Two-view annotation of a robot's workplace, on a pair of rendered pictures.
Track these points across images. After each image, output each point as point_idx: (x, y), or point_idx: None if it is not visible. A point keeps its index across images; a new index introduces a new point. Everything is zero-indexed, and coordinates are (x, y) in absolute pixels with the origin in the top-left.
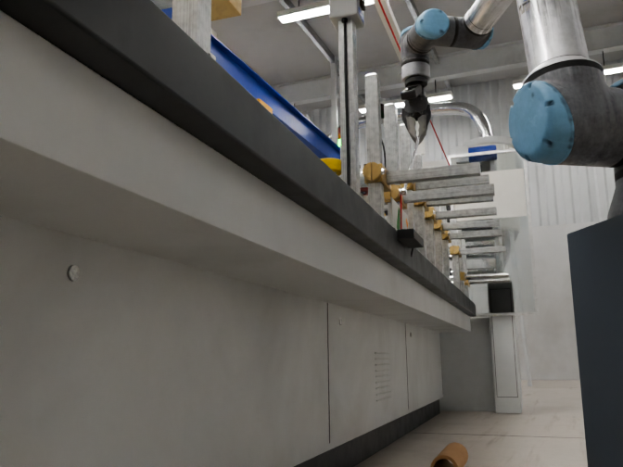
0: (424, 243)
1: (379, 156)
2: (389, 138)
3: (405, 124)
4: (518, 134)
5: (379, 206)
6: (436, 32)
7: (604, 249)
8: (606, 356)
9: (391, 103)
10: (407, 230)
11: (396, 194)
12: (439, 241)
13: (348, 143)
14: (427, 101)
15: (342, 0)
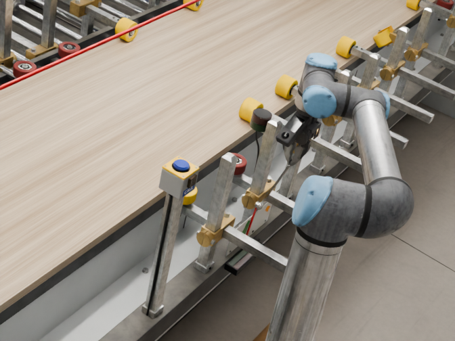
0: (322, 157)
1: (215, 226)
2: (263, 153)
3: (283, 145)
4: None
5: (206, 260)
6: (316, 117)
7: None
8: None
9: (275, 122)
10: (232, 268)
11: (251, 206)
12: (384, 90)
13: (154, 281)
14: (311, 133)
15: (170, 181)
